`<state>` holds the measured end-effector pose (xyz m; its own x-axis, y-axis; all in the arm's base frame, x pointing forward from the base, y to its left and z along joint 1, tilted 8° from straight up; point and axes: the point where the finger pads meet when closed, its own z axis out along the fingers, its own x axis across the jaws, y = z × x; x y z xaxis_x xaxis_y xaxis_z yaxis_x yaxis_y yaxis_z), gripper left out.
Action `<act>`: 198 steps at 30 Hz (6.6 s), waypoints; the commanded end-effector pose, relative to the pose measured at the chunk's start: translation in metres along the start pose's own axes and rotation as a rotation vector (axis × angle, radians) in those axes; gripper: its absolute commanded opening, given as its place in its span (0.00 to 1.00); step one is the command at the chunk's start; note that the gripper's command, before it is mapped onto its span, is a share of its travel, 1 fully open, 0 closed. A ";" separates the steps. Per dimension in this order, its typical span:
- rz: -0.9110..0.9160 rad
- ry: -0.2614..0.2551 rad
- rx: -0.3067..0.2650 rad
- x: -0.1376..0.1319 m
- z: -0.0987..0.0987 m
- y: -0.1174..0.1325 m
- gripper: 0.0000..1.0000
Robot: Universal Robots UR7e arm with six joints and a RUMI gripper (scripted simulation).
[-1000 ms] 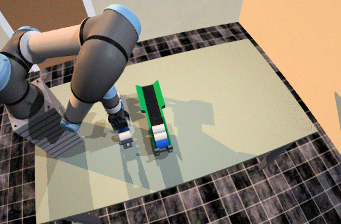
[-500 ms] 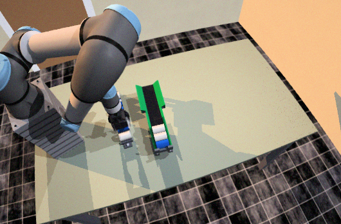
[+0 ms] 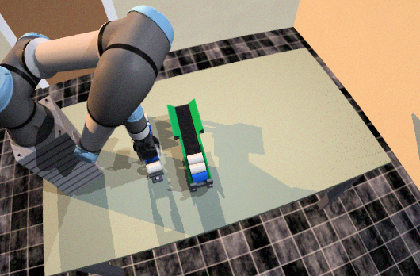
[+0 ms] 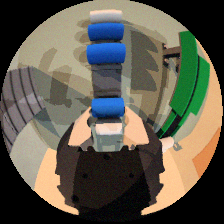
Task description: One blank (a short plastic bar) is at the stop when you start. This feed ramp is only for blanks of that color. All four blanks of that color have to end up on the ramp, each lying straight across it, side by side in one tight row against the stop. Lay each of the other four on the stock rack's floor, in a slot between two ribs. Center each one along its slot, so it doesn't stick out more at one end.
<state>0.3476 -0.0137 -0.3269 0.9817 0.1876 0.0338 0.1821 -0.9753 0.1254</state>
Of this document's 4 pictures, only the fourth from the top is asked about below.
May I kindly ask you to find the blue cylinder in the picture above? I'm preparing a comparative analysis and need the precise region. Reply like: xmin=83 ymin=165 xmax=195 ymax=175
xmin=92 ymin=98 xmax=124 ymax=118
xmin=86 ymin=43 xmax=126 ymax=65
xmin=88 ymin=23 xmax=124 ymax=41

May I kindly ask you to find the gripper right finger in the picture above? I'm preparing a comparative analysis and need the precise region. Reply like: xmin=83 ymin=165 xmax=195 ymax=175
xmin=123 ymin=106 xmax=165 ymax=174

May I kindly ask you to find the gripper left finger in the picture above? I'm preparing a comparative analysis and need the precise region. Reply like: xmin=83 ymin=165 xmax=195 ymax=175
xmin=55 ymin=107 xmax=94 ymax=176

